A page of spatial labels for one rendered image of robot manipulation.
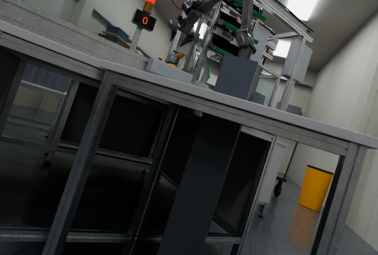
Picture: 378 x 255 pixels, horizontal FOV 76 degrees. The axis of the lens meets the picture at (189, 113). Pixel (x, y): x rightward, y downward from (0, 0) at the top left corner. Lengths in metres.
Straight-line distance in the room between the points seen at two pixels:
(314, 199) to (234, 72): 3.98
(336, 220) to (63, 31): 1.10
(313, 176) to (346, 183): 3.95
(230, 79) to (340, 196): 0.55
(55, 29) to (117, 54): 0.24
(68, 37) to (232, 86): 0.66
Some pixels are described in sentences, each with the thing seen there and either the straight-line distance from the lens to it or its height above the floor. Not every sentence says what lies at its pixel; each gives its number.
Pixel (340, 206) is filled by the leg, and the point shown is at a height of 0.65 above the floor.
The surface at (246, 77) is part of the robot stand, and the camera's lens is 1.01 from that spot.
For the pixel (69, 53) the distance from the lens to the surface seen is 0.99.
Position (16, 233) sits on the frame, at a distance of 1.15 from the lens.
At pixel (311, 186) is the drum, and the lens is 4.79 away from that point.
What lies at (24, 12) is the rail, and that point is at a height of 0.93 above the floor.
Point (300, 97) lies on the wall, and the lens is 10.86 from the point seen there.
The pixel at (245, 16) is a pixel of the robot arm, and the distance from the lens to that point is 1.19.
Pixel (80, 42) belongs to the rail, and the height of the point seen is 0.91.
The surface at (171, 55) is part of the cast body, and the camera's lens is 1.37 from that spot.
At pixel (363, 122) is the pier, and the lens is 4.78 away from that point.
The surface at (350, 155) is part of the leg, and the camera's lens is 0.82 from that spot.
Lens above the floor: 0.74
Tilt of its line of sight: 2 degrees up
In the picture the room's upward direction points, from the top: 18 degrees clockwise
